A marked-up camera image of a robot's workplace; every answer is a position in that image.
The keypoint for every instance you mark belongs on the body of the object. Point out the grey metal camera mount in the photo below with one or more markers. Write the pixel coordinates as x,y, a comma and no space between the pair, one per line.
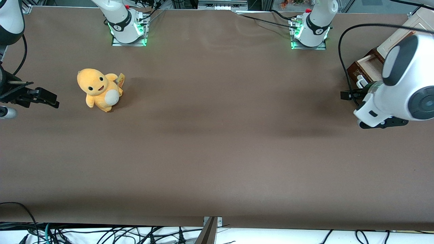
210,230

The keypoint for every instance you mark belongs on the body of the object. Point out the yellow plush toy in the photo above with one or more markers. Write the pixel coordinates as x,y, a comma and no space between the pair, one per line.
98,89

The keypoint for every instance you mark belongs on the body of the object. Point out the dark brown wooden drawer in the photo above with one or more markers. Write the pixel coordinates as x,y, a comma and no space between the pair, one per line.
371,69

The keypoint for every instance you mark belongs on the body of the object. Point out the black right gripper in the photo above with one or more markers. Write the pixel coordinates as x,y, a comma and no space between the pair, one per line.
13,93

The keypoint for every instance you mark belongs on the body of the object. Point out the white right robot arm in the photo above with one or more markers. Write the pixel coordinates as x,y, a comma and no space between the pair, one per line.
118,20

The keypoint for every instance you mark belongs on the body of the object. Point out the beige wooden drawer cabinet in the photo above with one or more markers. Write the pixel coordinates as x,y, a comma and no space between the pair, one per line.
396,42

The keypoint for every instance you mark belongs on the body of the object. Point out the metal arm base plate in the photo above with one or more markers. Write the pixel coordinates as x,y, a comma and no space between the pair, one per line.
308,47
129,44

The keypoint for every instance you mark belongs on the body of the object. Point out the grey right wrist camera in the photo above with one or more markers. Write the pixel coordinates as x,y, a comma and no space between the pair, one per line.
7,113

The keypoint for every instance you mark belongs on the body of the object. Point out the small orange figurine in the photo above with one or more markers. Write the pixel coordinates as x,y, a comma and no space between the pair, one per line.
283,4

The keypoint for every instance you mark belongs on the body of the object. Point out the aluminium frame rail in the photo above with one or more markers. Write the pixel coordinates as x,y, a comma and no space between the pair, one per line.
222,4

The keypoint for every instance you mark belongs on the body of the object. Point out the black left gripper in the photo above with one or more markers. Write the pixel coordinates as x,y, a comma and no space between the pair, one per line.
360,93

